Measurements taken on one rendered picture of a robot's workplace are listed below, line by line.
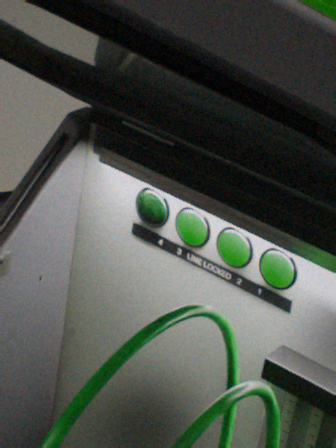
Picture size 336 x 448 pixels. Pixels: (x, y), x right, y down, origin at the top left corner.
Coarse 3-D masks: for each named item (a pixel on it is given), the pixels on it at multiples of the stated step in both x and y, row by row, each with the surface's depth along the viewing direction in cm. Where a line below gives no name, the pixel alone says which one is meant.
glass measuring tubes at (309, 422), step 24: (264, 360) 138; (288, 360) 138; (312, 360) 139; (288, 384) 137; (312, 384) 135; (288, 408) 142; (312, 408) 140; (264, 432) 142; (288, 432) 142; (312, 432) 141
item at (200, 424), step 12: (240, 384) 116; (252, 384) 117; (264, 384) 120; (228, 396) 114; (240, 396) 115; (264, 396) 120; (216, 408) 112; (264, 408) 124; (276, 408) 124; (204, 420) 111; (276, 420) 125; (192, 432) 110; (276, 432) 127; (180, 444) 109; (276, 444) 128
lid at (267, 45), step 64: (0, 0) 79; (64, 0) 49; (128, 0) 43; (192, 0) 43; (256, 0) 44; (64, 64) 119; (128, 64) 82; (192, 64) 51; (256, 64) 44; (320, 64) 45; (128, 128) 148; (192, 128) 122; (256, 128) 86; (320, 128) 52; (320, 192) 115
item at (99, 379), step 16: (192, 304) 119; (208, 304) 122; (160, 320) 115; (176, 320) 116; (224, 320) 125; (144, 336) 113; (224, 336) 128; (128, 352) 111; (112, 368) 110; (96, 384) 109; (80, 400) 108; (64, 416) 108; (224, 416) 137; (48, 432) 108; (64, 432) 107; (224, 432) 138
